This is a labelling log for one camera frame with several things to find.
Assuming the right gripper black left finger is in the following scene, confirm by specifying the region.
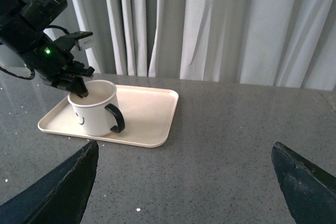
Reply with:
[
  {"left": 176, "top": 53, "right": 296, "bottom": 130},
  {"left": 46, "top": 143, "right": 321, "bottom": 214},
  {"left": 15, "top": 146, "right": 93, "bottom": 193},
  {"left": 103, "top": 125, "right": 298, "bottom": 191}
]
[{"left": 1, "top": 141, "right": 99, "bottom": 223}]

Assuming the grey pleated curtain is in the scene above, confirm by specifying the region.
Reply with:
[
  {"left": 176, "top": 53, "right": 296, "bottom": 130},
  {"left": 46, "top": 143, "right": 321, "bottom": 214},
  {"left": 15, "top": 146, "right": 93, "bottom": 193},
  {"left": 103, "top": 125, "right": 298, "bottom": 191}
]
[{"left": 58, "top": 0, "right": 335, "bottom": 90}]

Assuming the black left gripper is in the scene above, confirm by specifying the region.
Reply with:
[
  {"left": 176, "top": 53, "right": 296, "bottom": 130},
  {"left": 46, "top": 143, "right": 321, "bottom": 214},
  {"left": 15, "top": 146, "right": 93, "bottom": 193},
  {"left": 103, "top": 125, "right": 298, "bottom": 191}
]
[{"left": 23, "top": 40, "right": 95, "bottom": 98}]

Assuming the pink rectangular tray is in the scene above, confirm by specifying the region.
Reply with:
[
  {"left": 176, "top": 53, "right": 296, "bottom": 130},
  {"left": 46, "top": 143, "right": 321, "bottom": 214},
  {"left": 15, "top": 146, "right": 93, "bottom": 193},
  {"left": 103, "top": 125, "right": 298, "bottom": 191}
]
[{"left": 38, "top": 85, "right": 179, "bottom": 148}]

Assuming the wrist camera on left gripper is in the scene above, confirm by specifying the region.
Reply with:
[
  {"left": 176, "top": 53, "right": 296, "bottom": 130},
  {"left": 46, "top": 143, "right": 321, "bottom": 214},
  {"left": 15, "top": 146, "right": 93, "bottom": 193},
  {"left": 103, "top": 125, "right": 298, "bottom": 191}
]
[{"left": 54, "top": 31, "right": 94, "bottom": 51}]

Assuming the white smiley mug black handle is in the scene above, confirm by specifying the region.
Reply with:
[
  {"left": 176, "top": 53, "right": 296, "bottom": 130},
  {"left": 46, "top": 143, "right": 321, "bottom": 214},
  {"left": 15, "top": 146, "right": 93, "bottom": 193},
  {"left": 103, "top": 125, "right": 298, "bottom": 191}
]
[{"left": 67, "top": 80, "right": 125, "bottom": 136}]

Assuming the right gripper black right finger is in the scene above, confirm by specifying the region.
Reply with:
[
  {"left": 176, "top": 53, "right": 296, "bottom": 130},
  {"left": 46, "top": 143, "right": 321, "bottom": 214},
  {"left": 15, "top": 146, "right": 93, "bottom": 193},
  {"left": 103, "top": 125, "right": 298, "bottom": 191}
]
[{"left": 271, "top": 142, "right": 335, "bottom": 223}]

